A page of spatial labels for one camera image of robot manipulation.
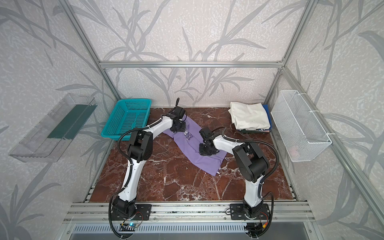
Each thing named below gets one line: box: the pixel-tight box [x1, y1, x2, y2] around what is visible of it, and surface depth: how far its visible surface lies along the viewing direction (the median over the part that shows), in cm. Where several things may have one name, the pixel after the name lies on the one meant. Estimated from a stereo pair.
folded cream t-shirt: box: [228, 101, 271, 130], surface depth 104 cm
